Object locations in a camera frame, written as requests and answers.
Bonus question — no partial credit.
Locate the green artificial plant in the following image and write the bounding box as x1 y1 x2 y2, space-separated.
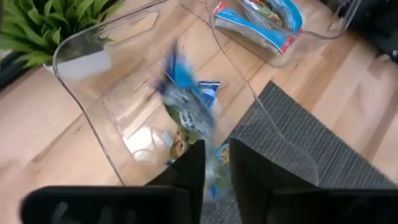
0 0 125 70

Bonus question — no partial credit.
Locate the white plant pot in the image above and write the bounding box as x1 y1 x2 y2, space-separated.
42 49 112 82

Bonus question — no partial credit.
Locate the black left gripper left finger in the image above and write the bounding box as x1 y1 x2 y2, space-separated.
19 139 206 224

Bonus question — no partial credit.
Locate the beige granola bar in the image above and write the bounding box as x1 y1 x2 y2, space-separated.
244 0 277 19

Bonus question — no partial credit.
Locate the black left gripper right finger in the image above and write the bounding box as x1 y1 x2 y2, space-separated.
228 138 398 224

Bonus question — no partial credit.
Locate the clear plastic bin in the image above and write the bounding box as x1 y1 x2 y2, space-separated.
51 0 321 187
198 0 363 68

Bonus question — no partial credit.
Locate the grey ribbed mat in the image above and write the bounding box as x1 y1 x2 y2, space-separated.
200 80 398 224

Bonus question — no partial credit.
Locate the blue snack packet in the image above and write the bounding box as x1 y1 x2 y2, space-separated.
154 40 234 203

